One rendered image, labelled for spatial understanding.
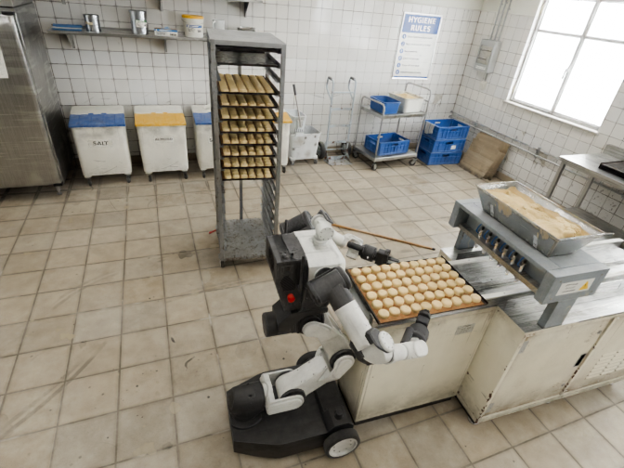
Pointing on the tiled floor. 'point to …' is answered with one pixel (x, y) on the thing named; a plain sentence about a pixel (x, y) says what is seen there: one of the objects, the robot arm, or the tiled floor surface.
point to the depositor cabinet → (541, 348)
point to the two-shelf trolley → (396, 131)
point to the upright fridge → (29, 105)
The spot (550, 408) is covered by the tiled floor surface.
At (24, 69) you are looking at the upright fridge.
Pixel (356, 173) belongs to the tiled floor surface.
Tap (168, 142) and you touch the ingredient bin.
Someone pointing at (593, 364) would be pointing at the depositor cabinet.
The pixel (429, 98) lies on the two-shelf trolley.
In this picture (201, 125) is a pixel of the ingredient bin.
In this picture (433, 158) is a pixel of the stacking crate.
